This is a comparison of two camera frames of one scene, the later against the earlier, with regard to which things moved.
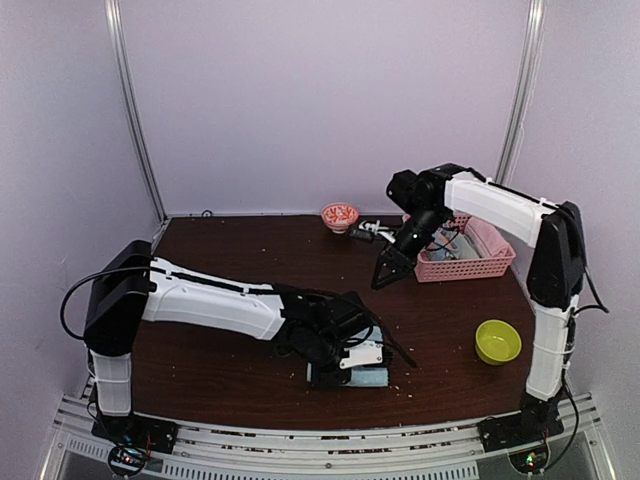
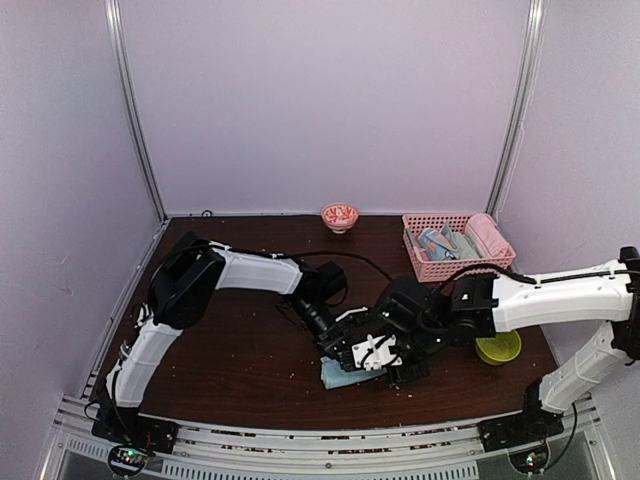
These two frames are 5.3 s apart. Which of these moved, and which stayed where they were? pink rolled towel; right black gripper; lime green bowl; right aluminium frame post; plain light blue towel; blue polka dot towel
Moved: right black gripper; plain light blue towel
Stayed: right aluminium frame post; blue polka dot towel; pink rolled towel; lime green bowl
